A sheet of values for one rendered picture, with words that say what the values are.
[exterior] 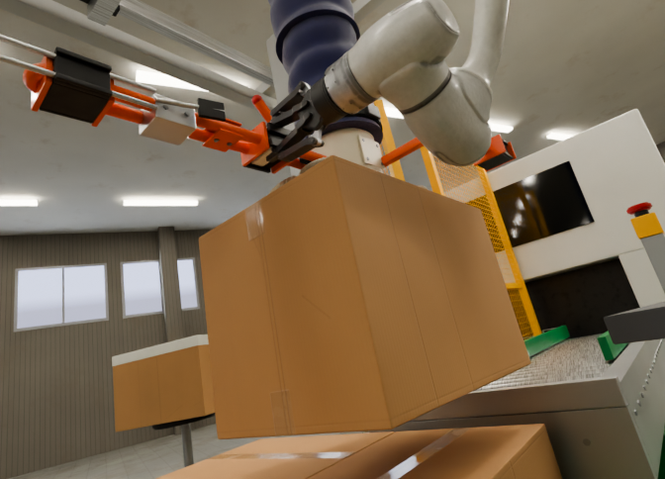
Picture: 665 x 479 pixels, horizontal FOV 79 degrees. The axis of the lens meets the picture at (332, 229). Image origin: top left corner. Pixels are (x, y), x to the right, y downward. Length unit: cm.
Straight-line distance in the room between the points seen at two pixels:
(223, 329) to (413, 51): 58
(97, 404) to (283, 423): 803
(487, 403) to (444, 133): 75
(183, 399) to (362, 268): 190
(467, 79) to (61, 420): 844
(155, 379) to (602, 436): 205
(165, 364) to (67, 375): 632
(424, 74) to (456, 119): 9
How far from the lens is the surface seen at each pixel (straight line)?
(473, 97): 72
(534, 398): 116
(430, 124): 69
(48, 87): 68
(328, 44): 112
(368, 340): 57
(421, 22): 64
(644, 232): 165
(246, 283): 77
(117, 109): 73
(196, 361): 233
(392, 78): 66
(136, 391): 261
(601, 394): 112
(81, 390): 871
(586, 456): 117
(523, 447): 95
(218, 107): 74
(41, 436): 874
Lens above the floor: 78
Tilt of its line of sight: 17 degrees up
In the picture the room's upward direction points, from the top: 12 degrees counter-clockwise
